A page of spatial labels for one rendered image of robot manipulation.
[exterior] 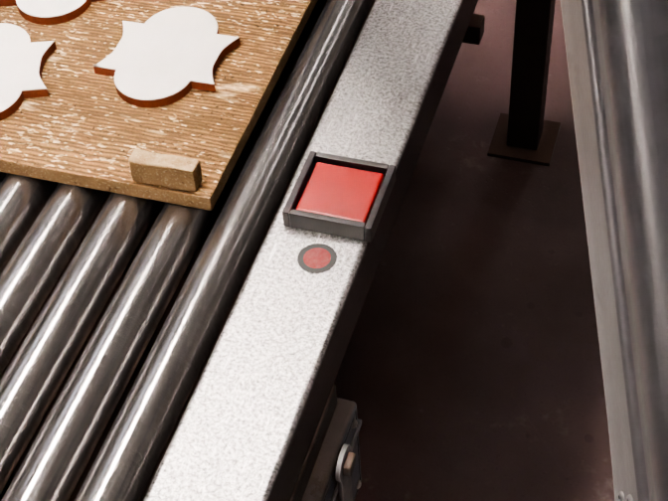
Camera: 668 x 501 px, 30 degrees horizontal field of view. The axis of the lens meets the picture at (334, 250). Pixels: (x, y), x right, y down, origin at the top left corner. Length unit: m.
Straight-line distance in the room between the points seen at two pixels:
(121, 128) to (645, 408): 0.85
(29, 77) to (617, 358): 0.91
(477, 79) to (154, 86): 1.52
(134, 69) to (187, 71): 0.05
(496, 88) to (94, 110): 1.53
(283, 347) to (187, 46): 0.35
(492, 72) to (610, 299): 2.30
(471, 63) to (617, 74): 2.32
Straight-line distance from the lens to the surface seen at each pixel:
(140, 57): 1.17
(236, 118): 1.10
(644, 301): 0.30
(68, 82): 1.17
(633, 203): 0.30
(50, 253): 1.05
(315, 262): 1.00
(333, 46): 1.20
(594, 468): 1.99
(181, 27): 1.19
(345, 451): 0.98
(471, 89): 2.56
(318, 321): 0.96
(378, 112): 1.13
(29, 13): 1.25
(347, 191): 1.03
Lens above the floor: 1.66
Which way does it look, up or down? 48 degrees down
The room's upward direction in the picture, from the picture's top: 4 degrees counter-clockwise
